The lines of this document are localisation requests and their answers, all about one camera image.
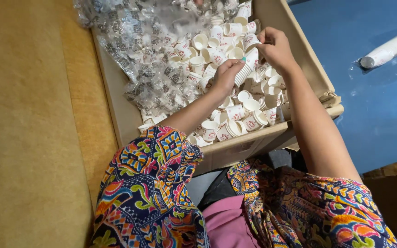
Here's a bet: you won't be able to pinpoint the pink trousers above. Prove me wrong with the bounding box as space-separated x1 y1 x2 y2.
202 195 263 248

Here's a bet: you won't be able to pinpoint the clear printed plastic wrap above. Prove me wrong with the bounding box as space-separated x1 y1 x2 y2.
74 0 242 119

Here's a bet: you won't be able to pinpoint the brown carton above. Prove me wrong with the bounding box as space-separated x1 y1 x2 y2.
361 158 397 248

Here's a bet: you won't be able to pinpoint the single white paper cup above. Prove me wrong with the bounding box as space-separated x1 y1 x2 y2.
243 33 263 53

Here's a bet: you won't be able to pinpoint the long sleeved cup stack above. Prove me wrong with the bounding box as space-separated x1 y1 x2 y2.
360 28 397 69

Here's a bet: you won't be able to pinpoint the person's left hand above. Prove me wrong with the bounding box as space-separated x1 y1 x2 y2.
209 58 247 100

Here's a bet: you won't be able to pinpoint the pile of loose paper cups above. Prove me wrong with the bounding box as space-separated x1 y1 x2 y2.
138 0 290 147

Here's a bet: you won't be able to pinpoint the nested stack of paper cups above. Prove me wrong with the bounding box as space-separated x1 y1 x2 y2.
234 48 260 88

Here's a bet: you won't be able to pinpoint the black cloth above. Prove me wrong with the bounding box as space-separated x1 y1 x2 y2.
198 168 240 211

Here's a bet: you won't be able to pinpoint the mustard yellow mat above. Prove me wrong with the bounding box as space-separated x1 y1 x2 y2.
0 0 120 248

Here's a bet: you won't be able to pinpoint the colourful patterned tunic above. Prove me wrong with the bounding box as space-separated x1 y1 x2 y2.
90 125 397 248

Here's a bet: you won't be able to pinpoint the large brown cardboard box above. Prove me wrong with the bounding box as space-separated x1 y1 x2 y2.
91 0 344 176

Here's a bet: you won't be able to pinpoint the person's right hand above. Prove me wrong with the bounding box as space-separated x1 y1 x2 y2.
257 27 297 75

